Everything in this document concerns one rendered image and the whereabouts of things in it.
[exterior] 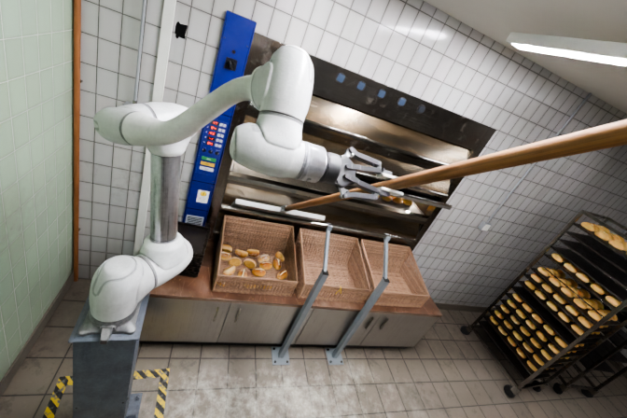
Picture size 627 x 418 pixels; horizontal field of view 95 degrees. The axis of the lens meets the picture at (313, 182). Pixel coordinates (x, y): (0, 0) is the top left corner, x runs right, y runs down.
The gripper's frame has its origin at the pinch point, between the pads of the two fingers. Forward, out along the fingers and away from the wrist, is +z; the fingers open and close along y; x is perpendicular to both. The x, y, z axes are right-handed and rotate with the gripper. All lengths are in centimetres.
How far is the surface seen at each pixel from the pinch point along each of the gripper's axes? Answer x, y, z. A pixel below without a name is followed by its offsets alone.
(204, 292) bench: -144, 57, -28
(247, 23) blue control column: -80, -91, -42
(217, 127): -120, -44, -45
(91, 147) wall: -146, -19, -111
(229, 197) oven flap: -155, -7, -25
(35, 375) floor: -167, 115, -108
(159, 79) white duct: -110, -58, -80
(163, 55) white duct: -101, -69, -80
